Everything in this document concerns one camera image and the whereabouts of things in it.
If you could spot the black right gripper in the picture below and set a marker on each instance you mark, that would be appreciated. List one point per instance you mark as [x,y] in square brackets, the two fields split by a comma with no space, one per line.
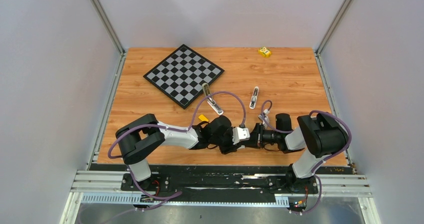
[256,138]

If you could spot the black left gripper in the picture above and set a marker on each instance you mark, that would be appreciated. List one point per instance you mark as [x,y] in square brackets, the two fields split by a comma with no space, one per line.
[230,147]

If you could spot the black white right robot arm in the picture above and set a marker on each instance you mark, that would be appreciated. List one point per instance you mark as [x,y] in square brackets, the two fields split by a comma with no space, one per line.
[319,138]

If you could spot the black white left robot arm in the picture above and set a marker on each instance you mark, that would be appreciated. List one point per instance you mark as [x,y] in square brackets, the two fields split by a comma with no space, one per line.
[140,138]

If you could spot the yellow rectangular block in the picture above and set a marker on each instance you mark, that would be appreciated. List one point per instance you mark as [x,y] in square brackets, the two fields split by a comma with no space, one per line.
[203,118]

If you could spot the black white chessboard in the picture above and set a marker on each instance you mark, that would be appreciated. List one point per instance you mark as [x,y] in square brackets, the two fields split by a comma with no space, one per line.
[181,74]

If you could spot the yellow printed small box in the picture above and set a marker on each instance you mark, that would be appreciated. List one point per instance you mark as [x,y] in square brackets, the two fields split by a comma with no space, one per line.
[265,52]

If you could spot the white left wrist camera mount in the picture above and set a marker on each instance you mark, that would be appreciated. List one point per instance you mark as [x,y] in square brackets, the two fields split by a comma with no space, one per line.
[240,134]

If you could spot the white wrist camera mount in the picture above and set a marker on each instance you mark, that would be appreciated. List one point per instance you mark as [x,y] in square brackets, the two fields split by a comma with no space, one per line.
[240,134]
[264,118]

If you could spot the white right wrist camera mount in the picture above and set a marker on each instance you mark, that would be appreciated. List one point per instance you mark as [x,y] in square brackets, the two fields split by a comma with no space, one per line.
[264,118]

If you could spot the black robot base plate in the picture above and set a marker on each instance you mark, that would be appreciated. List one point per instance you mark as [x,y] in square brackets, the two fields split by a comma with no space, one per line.
[219,184]

